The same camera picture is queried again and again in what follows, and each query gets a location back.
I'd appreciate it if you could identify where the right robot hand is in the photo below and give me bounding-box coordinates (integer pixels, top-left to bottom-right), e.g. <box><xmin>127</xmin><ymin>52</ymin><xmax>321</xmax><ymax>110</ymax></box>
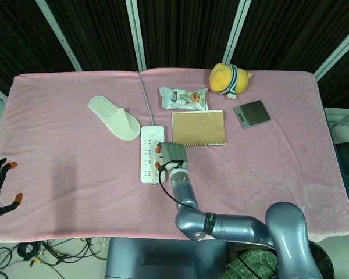
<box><xmin>154</xmin><ymin>141</ymin><xmax>190</xmax><ymax>176</ymax></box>

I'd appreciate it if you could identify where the tangle of floor cables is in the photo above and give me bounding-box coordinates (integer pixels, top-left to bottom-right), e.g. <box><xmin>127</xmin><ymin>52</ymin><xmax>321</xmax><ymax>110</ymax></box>
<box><xmin>0</xmin><ymin>237</ymin><xmax>109</xmax><ymax>270</ymax></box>

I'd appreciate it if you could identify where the pink fleece blanket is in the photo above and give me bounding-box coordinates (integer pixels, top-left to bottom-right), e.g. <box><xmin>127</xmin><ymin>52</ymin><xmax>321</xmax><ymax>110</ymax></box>
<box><xmin>0</xmin><ymin>69</ymin><xmax>349</xmax><ymax>244</ymax></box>

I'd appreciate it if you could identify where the black bin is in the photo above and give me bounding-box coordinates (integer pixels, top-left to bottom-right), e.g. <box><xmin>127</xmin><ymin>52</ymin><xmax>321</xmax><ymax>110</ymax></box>
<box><xmin>307</xmin><ymin>240</ymin><xmax>337</xmax><ymax>279</ymax></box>

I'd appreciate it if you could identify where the grey power strip cord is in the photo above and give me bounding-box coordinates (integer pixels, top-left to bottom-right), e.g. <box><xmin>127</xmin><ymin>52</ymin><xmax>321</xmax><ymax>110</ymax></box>
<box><xmin>136</xmin><ymin>70</ymin><xmax>156</xmax><ymax>127</ymax></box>

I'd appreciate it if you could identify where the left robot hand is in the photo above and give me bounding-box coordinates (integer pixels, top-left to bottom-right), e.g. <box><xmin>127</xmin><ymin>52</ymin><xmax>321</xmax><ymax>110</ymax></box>
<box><xmin>0</xmin><ymin>158</ymin><xmax>24</xmax><ymax>225</ymax></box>

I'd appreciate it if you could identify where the white partition post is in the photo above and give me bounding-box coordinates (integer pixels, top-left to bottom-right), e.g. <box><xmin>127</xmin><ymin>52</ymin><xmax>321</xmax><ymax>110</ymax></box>
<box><xmin>313</xmin><ymin>20</ymin><xmax>349</xmax><ymax>81</ymax></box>
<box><xmin>126</xmin><ymin>0</ymin><xmax>147</xmax><ymax>73</ymax></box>
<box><xmin>224</xmin><ymin>0</ymin><xmax>253</xmax><ymax>65</ymax></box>
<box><xmin>40</xmin><ymin>0</ymin><xmax>83</xmax><ymax>73</ymax></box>

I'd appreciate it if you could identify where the white snack bag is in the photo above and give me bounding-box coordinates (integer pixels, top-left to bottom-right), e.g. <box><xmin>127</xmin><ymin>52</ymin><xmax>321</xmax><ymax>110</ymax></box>
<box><xmin>158</xmin><ymin>86</ymin><xmax>210</xmax><ymax>112</ymax></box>

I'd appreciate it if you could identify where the white power strip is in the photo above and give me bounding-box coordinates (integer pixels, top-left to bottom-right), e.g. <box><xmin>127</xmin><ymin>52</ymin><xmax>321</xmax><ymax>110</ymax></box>
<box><xmin>140</xmin><ymin>125</ymin><xmax>167</xmax><ymax>187</ymax></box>

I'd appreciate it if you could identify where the green plaid cloth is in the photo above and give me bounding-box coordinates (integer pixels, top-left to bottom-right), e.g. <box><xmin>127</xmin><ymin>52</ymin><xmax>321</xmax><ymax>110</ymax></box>
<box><xmin>225</xmin><ymin>246</ymin><xmax>280</xmax><ymax>279</ymax></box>

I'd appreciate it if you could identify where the grey digital kitchen scale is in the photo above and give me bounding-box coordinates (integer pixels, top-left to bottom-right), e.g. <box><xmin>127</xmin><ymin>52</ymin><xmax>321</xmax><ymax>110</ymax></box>
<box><xmin>233</xmin><ymin>99</ymin><xmax>272</xmax><ymax>130</ymax></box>

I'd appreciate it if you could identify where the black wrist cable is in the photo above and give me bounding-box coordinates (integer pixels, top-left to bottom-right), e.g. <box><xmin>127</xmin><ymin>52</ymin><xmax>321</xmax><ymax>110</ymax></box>
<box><xmin>158</xmin><ymin>159</ymin><xmax>199</xmax><ymax>210</ymax></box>

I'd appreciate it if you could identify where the grey robot torso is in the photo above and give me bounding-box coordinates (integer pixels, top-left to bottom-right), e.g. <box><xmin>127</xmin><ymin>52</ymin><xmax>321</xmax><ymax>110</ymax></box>
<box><xmin>104</xmin><ymin>237</ymin><xmax>231</xmax><ymax>279</ymax></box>

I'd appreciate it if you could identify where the white disposable slipper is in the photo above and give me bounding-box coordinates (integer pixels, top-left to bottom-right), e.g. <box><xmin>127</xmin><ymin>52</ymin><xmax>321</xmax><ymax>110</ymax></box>
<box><xmin>87</xmin><ymin>95</ymin><xmax>141</xmax><ymax>142</ymax></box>

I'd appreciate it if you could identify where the black arm strap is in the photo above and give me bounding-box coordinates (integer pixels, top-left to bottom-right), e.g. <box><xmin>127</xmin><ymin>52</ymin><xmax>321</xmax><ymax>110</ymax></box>
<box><xmin>203</xmin><ymin>212</ymin><xmax>218</xmax><ymax>235</ymax></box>

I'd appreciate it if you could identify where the brown spiral notebook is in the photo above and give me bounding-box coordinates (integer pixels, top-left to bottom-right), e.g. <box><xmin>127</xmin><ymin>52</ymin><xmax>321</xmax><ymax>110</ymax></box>
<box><xmin>170</xmin><ymin>109</ymin><xmax>229</xmax><ymax>148</ymax></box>

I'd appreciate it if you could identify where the yellow plush toy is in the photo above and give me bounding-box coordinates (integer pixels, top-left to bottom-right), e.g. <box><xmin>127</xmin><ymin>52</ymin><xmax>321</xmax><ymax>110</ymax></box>
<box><xmin>209</xmin><ymin>62</ymin><xmax>254</xmax><ymax>100</ymax></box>

